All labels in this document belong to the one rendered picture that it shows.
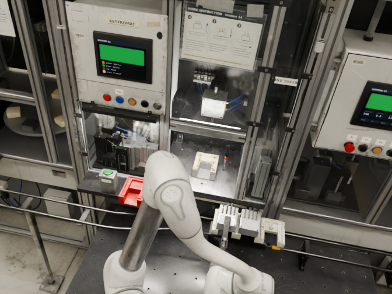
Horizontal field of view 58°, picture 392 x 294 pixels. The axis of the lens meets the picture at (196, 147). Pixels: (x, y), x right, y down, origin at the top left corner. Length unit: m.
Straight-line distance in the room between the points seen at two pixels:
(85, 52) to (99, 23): 0.16
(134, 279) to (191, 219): 0.54
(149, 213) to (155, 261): 0.65
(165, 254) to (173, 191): 0.90
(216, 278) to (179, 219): 0.53
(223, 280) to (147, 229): 0.41
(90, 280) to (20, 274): 1.02
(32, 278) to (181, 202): 1.88
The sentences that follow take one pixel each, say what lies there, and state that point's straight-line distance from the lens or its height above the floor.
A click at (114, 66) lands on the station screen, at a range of 1.59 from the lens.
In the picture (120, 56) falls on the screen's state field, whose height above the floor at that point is 1.64.
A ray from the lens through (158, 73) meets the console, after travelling 1.56.
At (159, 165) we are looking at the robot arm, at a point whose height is 1.49.
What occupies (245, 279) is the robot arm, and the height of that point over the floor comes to 1.06.
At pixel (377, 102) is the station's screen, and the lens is 1.57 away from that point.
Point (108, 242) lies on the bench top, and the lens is 2.02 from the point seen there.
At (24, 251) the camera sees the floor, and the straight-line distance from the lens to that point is 2.96.
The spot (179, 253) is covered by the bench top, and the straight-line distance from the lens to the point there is 1.96.
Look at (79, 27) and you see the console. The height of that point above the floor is 1.73.
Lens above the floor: 2.30
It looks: 39 degrees down
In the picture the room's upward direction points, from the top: 6 degrees clockwise
